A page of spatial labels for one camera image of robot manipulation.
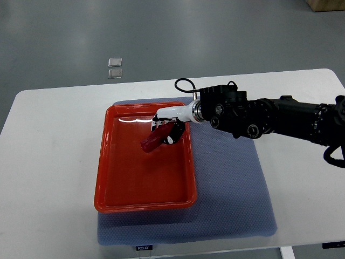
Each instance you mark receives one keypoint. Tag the blue-grey padded mat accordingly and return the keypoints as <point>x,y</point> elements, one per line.
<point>232,197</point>

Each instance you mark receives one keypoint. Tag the cardboard box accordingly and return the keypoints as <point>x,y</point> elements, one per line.
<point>326,5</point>

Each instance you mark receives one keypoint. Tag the red pepper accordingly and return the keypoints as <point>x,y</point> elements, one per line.
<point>156,137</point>

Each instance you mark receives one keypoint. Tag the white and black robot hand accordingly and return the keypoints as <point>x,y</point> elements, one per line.
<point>177,116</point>

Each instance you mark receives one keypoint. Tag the red plastic tray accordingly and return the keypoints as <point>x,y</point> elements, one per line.
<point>130,179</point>

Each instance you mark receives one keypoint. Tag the black table control label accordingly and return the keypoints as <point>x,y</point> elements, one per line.
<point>144,248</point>

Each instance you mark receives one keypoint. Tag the white table leg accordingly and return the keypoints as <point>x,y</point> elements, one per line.
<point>287,252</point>

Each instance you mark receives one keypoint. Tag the upper silver floor plate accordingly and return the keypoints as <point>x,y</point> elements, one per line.
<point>115,62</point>

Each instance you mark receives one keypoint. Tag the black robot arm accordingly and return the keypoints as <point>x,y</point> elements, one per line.
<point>227,109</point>

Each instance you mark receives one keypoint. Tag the dark table control panel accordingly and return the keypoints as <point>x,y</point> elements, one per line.
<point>332,245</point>

